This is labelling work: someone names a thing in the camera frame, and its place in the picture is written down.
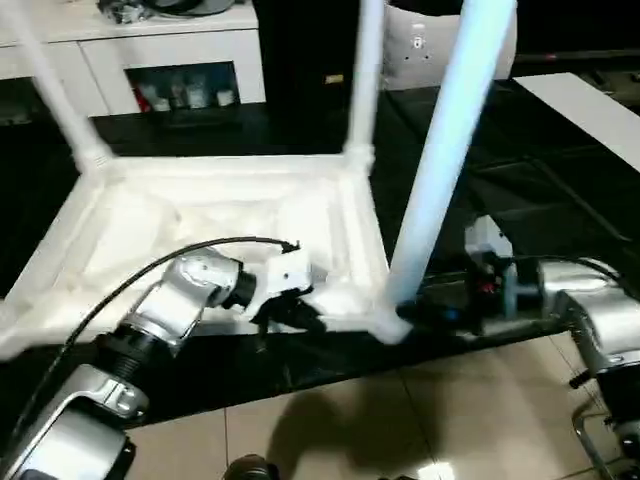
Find white plastic table top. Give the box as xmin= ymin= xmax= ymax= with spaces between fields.
xmin=0 ymin=147 xmax=416 ymax=362

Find white plastic table leg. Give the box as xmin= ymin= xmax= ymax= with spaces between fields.
xmin=0 ymin=0 xmax=115 ymax=177
xmin=382 ymin=0 xmax=520 ymax=326
xmin=343 ymin=0 xmax=387 ymax=162

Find white plastic upturned table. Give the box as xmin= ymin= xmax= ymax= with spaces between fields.
xmin=0 ymin=79 xmax=640 ymax=431

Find dark robot leg part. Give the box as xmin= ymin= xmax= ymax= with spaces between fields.
xmin=224 ymin=453 xmax=280 ymax=480

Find grey cushion with holes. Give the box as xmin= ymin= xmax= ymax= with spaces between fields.
xmin=380 ymin=0 xmax=520 ymax=92

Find black screen with red light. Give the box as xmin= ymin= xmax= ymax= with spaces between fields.
xmin=517 ymin=47 xmax=640 ymax=66

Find black cabinet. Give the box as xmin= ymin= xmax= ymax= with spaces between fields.
xmin=251 ymin=0 xmax=389 ymax=151

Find white cabinet with glass doors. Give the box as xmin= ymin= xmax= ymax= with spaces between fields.
xmin=0 ymin=0 xmax=266 ymax=124

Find grey rice cooker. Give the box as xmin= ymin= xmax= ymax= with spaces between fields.
xmin=149 ymin=0 xmax=234 ymax=14

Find dark clutter pile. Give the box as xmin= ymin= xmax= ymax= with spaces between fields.
xmin=97 ymin=0 xmax=146 ymax=24

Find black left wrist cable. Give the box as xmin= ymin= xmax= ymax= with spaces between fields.
xmin=0 ymin=236 xmax=302 ymax=451

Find silver metal floor frame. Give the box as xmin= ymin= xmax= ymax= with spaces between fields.
xmin=569 ymin=399 xmax=640 ymax=480

